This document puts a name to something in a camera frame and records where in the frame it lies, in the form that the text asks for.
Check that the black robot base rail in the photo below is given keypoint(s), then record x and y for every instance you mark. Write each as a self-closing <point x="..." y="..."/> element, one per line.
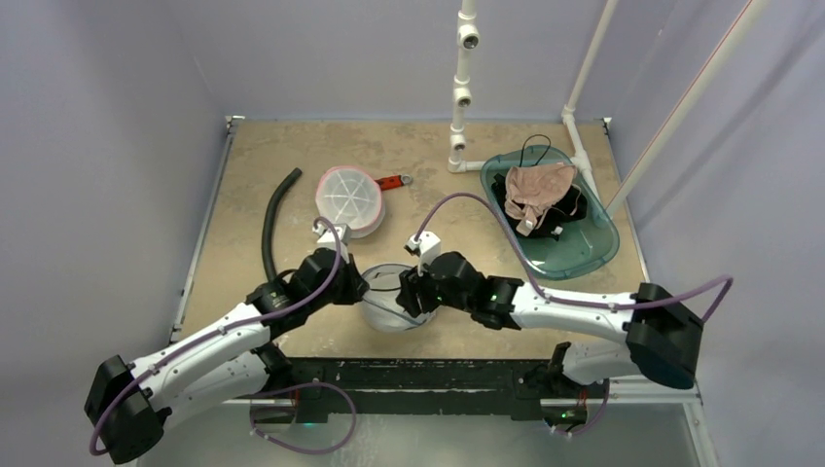
<point x="521" y="389"/>

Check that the pink-trimmed white mesh laundry bag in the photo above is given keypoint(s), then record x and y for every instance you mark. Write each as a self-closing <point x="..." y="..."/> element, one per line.
<point x="348" y="195"/>

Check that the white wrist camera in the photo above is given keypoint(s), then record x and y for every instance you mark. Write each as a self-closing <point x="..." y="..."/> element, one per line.
<point x="334" y="238"/>
<point x="426" y="246"/>

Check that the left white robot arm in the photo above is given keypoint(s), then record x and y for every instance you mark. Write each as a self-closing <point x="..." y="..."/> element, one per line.
<point x="131" y="405"/>

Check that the white bra with black straps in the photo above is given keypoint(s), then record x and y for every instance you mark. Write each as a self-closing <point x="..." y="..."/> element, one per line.
<point x="384" y="283"/>

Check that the blue-trimmed white mesh laundry bag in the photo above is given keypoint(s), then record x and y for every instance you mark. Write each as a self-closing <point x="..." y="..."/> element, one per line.
<point x="388" y="321"/>

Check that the white PVC pipe frame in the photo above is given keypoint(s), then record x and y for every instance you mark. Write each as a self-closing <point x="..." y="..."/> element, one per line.
<point x="539" y="73"/>

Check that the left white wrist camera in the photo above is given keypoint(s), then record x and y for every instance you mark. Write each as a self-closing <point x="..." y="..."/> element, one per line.
<point x="334" y="238"/>

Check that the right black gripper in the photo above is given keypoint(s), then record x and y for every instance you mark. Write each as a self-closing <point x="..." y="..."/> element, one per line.
<point x="408" y="294"/>

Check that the black garment in bin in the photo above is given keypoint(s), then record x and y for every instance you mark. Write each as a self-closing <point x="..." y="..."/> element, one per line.
<point x="529" y="156"/>

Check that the red handled tool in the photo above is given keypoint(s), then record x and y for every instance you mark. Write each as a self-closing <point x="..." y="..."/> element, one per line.
<point x="393" y="182"/>

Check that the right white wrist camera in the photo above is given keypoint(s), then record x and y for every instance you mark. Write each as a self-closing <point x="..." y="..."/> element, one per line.
<point x="426" y="246"/>

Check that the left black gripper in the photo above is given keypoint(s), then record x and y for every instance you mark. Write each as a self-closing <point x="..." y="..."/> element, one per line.
<point x="356" y="285"/>

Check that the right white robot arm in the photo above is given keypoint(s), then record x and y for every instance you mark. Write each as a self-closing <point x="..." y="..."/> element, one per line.
<point x="647" y="332"/>

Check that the teal transparent plastic bin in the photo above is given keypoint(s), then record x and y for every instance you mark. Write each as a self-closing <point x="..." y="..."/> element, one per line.
<point x="583" y="247"/>

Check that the pink bra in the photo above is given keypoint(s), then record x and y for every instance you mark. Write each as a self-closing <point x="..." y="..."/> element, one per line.
<point x="539" y="195"/>

